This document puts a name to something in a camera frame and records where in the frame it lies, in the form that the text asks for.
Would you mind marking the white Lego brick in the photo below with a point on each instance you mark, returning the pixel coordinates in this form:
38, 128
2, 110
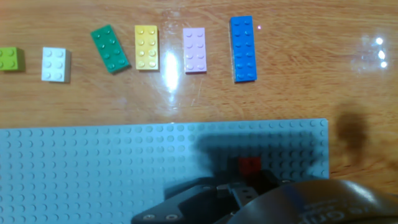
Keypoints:
54, 65

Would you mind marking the long blue Lego brick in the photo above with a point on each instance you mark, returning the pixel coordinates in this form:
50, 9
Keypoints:
244, 49

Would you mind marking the light pink Lego brick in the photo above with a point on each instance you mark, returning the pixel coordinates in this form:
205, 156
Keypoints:
194, 51

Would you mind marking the yellow two-by-four Lego brick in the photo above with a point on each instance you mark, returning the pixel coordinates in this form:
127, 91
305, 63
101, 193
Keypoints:
146, 48

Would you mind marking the grey Lego baseplate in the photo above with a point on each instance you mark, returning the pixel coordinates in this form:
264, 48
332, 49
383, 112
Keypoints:
93, 171

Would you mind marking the dark green Lego brick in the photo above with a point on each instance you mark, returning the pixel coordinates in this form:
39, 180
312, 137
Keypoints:
110, 49

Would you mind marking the lime green Lego brick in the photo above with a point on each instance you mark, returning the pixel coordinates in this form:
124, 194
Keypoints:
11, 59

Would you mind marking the red Lego brick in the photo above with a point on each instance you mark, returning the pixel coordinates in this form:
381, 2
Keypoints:
249, 165

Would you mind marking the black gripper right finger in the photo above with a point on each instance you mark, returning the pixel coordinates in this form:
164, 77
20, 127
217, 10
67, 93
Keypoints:
267, 183

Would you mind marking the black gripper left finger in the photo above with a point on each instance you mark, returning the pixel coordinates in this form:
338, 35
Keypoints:
199, 202

